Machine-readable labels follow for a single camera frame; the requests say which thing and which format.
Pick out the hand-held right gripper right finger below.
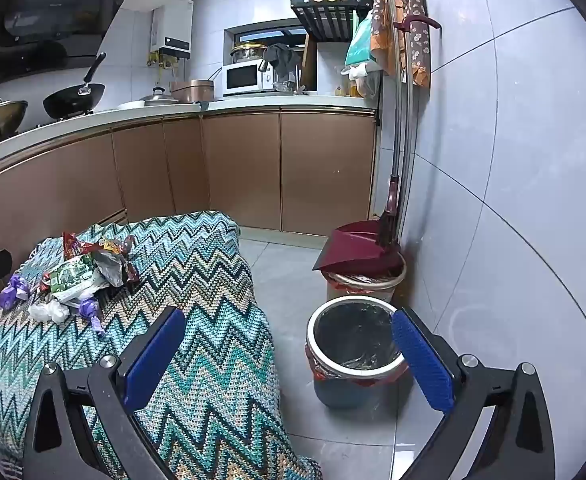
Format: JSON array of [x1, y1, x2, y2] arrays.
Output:
[[391, 306, 556, 480]]

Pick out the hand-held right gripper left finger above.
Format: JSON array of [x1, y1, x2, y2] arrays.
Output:
[[23, 306, 187, 480]]

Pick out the purple candy wrapper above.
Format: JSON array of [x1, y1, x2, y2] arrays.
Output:
[[78, 297, 105, 337], [0, 272, 31, 311]]

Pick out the white tissue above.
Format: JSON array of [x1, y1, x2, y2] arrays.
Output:
[[28, 300, 70, 323]]

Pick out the blue white-rimmed waste bin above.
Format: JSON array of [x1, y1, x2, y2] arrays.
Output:
[[305, 295, 410, 409]]

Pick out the green snack packet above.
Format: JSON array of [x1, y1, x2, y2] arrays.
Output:
[[48, 255, 105, 302]]

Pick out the silver wrapper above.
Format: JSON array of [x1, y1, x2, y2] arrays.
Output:
[[93, 245, 134, 287]]

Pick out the orange candy wrapper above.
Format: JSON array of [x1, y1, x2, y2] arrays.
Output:
[[100, 237, 134, 257]]

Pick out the zigzag knitted blanket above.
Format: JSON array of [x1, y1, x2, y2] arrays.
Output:
[[0, 210, 324, 480]]

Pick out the beige waste bin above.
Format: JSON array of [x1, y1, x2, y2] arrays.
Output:
[[321, 252, 408, 306]]

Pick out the dark red dustpan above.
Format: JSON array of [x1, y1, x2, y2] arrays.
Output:
[[312, 15, 442, 277]]

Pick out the black wok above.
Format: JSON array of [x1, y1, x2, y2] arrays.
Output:
[[42, 52, 108, 121]]

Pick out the brown base cabinets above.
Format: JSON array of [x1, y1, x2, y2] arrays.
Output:
[[0, 110, 378, 271]]

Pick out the steel pot lid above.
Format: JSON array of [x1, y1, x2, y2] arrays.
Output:
[[140, 86, 180, 107]]

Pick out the black range hood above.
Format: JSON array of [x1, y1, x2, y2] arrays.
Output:
[[0, 0, 144, 86]]

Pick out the copper rice cooker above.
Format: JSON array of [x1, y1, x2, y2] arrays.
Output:
[[170, 79, 215, 103]]

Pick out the white plastic bag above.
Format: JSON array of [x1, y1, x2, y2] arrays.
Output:
[[348, 64, 381, 96]]

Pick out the white microwave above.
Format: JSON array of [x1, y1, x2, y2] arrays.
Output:
[[222, 60, 274, 97]]

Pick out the glass blender jug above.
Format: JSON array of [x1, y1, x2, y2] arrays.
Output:
[[273, 67, 296, 93]]

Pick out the brown floral apron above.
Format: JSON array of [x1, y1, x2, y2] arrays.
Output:
[[395, 0, 431, 86]]

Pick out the white water heater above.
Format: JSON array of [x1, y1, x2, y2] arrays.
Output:
[[150, 0, 194, 61]]

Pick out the wooden cutting board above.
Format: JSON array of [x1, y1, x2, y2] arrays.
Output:
[[300, 35, 319, 93]]

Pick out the glass pot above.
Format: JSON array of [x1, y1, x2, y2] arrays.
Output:
[[230, 41, 269, 64]]

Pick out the teal plastic bag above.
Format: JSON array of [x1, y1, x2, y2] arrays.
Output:
[[345, 10, 374, 67]]

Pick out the grey cloth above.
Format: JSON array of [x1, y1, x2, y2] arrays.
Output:
[[264, 43, 301, 83]]

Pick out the orange patterned cloth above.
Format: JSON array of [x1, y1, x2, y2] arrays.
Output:
[[370, 0, 399, 76]]

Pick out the kitchen window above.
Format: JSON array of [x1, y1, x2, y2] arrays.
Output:
[[224, 17, 310, 61]]

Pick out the black wall rack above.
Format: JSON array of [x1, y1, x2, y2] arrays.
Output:
[[290, 0, 376, 43]]

